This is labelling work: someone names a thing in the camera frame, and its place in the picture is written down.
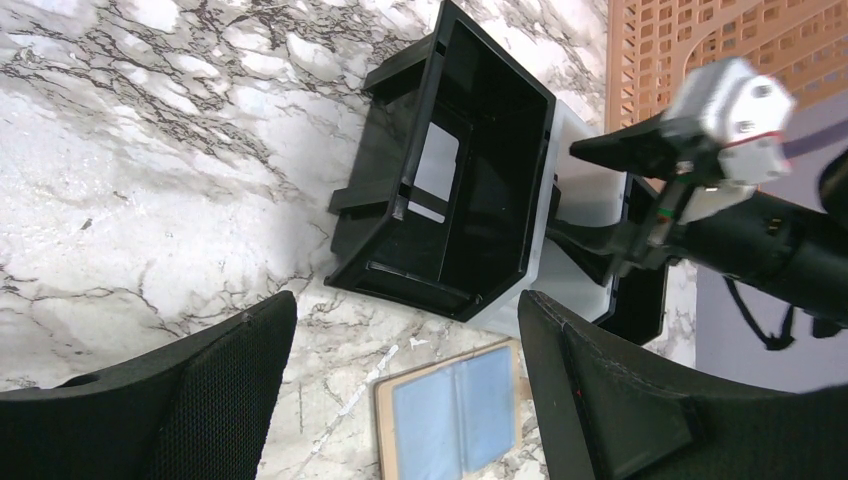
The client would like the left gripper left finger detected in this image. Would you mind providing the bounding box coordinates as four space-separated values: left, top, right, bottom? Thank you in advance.
1 291 297 479

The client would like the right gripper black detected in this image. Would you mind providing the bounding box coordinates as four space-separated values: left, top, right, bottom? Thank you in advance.
547 114 847 325

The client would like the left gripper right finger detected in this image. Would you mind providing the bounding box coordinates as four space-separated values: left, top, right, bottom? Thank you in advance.
518 291 847 479

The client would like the orange plastic desk organizer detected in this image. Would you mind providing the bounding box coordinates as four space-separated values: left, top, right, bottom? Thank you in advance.
605 0 847 131

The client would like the black white card tray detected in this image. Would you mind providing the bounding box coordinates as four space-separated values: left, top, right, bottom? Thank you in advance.
325 1 667 345

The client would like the silver card in tray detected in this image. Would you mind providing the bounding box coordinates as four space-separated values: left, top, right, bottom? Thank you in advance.
409 122 460 223

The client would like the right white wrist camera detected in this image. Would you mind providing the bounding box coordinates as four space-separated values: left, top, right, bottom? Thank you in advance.
661 57 796 224

